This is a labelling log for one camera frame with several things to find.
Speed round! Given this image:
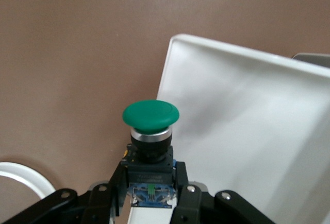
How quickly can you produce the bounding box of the white curved plastic strip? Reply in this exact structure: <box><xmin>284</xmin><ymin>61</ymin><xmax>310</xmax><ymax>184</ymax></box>
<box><xmin>0</xmin><ymin>161</ymin><xmax>56</xmax><ymax>199</ymax></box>

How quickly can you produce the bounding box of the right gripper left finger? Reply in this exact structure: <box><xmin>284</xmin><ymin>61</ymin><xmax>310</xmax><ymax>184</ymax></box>
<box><xmin>0</xmin><ymin>144</ymin><xmax>134</xmax><ymax>224</ymax></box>

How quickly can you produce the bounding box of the green mushroom push button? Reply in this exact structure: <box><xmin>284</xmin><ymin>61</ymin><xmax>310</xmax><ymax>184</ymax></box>
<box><xmin>121</xmin><ymin>100</ymin><xmax>180</xmax><ymax>209</ymax></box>

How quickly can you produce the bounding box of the white drawer with handle cutout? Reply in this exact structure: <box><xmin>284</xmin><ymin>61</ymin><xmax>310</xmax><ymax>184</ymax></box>
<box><xmin>128</xmin><ymin>33</ymin><xmax>330</xmax><ymax>224</ymax></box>

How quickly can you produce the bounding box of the white drawer cabinet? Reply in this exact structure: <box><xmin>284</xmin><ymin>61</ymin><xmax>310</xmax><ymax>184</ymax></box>
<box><xmin>291</xmin><ymin>53</ymin><xmax>330</xmax><ymax>68</ymax></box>

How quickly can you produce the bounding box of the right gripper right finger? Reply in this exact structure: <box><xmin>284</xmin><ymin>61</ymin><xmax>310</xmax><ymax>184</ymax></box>
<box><xmin>171</xmin><ymin>161</ymin><xmax>276</xmax><ymax>224</ymax></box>

